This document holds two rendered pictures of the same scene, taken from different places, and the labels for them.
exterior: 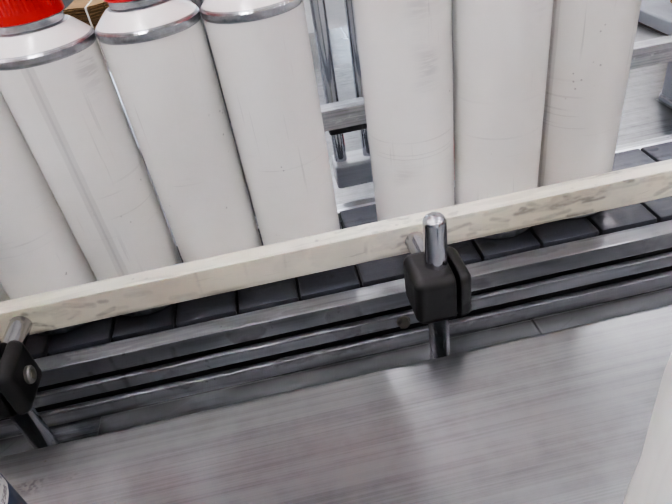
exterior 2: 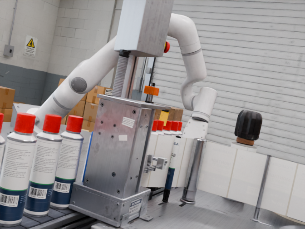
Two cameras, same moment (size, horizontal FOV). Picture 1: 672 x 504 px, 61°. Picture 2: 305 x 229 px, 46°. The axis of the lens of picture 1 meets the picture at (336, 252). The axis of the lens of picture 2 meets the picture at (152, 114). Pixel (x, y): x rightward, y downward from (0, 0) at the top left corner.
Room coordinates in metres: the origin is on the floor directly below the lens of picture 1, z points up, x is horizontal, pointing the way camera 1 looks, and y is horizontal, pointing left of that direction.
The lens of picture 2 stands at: (-0.24, 1.12, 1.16)
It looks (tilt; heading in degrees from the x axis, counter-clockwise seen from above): 3 degrees down; 298
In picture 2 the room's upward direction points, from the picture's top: 11 degrees clockwise
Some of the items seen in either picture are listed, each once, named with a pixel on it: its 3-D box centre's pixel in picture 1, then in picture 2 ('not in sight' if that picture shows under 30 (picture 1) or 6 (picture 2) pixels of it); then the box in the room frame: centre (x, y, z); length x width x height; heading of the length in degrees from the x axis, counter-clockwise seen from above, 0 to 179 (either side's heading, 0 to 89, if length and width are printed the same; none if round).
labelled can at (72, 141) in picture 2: not in sight; (67, 161); (0.27, 0.50, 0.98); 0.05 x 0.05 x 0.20
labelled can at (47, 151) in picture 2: not in sight; (44, 164); (0.27, 0.57, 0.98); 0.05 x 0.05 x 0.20
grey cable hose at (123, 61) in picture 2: not in sight; (118, 83); (0.40, 0.18, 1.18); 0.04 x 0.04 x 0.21
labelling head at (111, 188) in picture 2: not in sight; (119, 156); (0.19, 0.43, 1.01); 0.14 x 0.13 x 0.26; 94
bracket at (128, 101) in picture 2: not in sight; (132, 102); (0.18, 0.43, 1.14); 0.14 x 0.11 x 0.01; 94
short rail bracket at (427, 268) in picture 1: (439, 305); not in sight; (0.23, -0.05, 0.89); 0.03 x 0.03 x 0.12; 4
